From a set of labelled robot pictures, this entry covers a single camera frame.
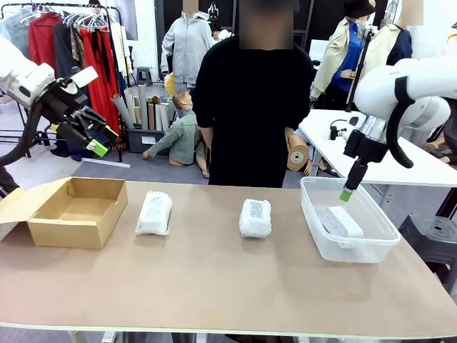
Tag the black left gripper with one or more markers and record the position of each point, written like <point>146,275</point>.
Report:
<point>59,102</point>

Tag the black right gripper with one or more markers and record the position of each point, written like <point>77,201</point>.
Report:
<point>366,148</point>

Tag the white rectangular box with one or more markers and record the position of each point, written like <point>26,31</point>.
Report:
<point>342,223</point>

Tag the bubble-wrapped white clock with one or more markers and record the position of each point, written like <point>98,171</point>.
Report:
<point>255,225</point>
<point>153,214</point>

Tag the person's right forearm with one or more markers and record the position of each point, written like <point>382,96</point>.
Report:
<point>207,143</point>

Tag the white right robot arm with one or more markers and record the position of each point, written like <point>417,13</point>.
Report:
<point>378,89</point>

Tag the dark clothes pile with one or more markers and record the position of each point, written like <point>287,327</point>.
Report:
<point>71,153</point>

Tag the white floor bar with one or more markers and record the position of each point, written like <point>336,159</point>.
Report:
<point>107,163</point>

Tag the leaning grey paper roll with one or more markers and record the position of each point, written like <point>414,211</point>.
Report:
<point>123,112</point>

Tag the white background table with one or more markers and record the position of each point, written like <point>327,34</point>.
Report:
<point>392,171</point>

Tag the long red dress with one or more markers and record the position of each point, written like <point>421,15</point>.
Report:
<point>100,89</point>

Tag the beige paper roll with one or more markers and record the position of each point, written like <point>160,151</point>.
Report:
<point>132,105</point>

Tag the grey storage bin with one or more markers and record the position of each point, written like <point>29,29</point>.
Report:
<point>143,141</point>

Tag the thick brown cardboard spool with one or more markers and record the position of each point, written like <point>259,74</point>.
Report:
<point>298,157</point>

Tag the tall grey paper roll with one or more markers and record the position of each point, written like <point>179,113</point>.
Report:
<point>143,107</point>

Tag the brown paper roll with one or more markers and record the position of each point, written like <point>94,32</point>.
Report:
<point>151,116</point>

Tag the black metal clothes rack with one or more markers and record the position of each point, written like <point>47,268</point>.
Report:
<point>113,71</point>

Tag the white paper roll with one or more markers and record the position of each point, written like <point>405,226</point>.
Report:
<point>158,118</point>

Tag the clear plastic container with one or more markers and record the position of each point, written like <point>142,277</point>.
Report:
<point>357,254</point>

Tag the cream paper roll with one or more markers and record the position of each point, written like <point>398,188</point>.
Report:
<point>165,116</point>

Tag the small grey step stool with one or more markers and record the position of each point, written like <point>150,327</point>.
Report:
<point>144,75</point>

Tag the black hanging garment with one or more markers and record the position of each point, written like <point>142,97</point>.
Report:
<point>64,53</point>

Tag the cream hanging garment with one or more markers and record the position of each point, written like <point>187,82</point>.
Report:
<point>119,50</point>

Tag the lying bare mannequin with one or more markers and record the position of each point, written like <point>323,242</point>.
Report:
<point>437,145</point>

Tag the seated mannequin in grey-green clothes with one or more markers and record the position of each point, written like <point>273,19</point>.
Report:
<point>182,135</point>

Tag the yellow bag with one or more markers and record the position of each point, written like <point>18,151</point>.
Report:
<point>170,84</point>

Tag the red coat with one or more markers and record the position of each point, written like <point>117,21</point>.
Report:
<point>43,43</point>

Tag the open brown cardboard box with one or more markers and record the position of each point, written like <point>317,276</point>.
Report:
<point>64,232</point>

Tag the black plastic stool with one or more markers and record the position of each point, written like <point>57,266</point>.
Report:
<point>435,243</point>

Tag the black stand pole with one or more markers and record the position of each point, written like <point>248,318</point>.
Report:
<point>362,60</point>

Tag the person in black sweater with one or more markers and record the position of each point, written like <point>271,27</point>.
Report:
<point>257,107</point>

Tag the pale blue hanging garment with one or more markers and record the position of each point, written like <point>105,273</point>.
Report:
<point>16,28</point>

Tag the mannequin in beige coat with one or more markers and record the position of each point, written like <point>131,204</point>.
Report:
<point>332,53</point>

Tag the white board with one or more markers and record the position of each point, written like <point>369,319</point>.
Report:
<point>317,48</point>

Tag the mannequin in beige vest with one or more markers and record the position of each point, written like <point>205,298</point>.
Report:
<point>385,43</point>

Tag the black hat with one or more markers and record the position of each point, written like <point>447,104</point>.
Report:
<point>358,8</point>

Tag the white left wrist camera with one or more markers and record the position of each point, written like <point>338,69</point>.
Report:
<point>86,75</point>

